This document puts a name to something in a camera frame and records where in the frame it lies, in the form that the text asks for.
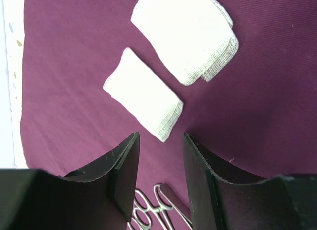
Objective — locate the white gauze pad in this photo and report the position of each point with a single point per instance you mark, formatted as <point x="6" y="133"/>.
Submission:
<point x="145" y="95"/>
<point x="192" y="38"/>

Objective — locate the purple surgical drape cloth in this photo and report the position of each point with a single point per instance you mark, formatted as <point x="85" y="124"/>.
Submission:
<point x="259" y="112"/>

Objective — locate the white gauze pad right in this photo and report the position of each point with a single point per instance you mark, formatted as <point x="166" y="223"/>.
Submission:
<point x="192" y="38"/>

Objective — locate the silver clamp forceps middle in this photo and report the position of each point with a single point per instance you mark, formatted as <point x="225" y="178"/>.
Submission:
<point x="169" y="201"/>

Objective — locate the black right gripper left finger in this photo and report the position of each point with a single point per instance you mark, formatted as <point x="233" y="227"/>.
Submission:
<point x="118" y="168"/>

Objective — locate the white gauze pad middle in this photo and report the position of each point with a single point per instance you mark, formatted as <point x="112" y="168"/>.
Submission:
<point x="145" y="95"/>

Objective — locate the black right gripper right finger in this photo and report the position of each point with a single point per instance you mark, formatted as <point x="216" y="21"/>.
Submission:
<point x="225" y="197"/>

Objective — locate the silver forceps scissors left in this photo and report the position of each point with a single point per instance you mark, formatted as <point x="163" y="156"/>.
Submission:
<point x="141" y="219"/>

